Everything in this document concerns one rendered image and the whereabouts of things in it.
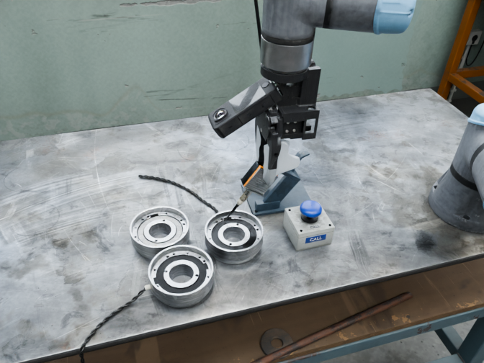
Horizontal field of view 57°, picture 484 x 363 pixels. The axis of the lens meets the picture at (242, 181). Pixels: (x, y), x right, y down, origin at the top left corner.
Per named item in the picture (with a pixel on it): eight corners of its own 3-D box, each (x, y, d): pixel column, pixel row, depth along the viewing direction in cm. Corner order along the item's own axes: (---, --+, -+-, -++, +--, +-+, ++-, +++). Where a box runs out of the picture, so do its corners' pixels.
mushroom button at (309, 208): (302, 235, 82) (305, 214, 79) (294, 220, 85) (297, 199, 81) (322, 230, 83) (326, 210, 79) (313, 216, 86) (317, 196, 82)
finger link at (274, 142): (279, 173, 72) (282, 123, 67) (271, 174, 71) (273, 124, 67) (271, 159, 76) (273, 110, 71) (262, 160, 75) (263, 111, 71)
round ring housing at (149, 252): (127, 230, 85) (124, 214, 82) (180, 216, 88) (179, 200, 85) (139, 270, 77) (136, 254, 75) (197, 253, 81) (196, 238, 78)
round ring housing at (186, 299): (202, 253, 81) (201, 238, 78) (222, 299, 73) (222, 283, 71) (144, 270, 77) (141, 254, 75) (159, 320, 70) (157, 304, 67)
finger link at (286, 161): (300, 190, 76) (305, 141, 71) (267, 194, 75) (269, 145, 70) (294, 180, 79) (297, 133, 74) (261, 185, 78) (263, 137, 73)
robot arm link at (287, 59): (269, 47, 60) (253, 26, 66) (267, 79, 62) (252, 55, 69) (323, 44, 61) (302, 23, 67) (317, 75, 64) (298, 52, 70)
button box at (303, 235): (296, 252, 82) (299, 232, 79) (282, 225, 87) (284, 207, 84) (336, 243, 84) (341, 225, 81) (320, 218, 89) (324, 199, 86)
